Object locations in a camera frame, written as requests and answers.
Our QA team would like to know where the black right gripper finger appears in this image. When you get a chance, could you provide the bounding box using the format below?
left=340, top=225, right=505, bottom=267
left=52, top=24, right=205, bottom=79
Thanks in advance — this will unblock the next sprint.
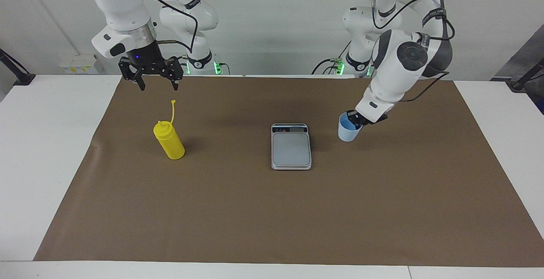
left=161, top=57, right=184, bottom=91
left=118, top=57, right=146, bottom=91

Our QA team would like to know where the light blue plastic cup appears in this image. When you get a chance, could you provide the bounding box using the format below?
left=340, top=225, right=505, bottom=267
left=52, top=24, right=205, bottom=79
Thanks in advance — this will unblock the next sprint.
left=338, top=112, right=364, bottom=142

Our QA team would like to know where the yellow squeeze bottle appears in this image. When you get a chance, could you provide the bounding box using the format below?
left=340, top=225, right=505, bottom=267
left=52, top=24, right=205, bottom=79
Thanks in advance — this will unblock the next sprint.
left=153, top=100, right=186, bottom=160

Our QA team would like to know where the silver digital kitchen scale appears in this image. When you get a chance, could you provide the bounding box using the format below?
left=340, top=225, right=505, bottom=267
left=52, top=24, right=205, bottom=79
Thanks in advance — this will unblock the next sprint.
left=271, top=123, right=312, bottom=171

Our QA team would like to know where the black clamp stand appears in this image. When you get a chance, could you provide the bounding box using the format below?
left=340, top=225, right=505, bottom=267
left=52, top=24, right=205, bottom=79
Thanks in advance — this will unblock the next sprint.
left=506, top=58, right=544, bottom=91
left=0, top=48, right=36, bottom=86

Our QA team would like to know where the brown paper table mat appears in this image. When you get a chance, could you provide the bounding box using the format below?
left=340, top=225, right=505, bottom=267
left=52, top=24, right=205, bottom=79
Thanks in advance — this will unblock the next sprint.
left=33, top=75, right=544, bottom=268

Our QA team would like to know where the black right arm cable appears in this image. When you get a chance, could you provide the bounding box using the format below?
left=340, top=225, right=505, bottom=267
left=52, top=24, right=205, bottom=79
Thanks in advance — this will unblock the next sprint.
left=134, top=0, right=199, bottom=54

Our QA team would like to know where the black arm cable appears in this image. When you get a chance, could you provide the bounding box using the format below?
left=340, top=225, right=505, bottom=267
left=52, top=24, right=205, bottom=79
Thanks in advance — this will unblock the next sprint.
left=371, top=0, right=455, bottom=102
left=134, top=0, right=199, bottom=54

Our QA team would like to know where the black base cable bundle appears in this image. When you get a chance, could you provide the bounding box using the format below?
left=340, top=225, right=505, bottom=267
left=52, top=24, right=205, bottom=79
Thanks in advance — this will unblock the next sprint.
left=312, top=40, right=352, bottom=75

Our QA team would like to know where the white wall socket box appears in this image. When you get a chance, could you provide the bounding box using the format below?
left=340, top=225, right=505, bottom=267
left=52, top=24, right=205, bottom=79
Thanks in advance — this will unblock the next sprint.
left=59, top=54, right=99, bottom=74

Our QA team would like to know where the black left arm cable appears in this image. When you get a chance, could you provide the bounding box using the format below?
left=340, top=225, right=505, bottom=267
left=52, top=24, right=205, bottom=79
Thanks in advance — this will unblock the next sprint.
left=371, top=0, right=455, bottom=102

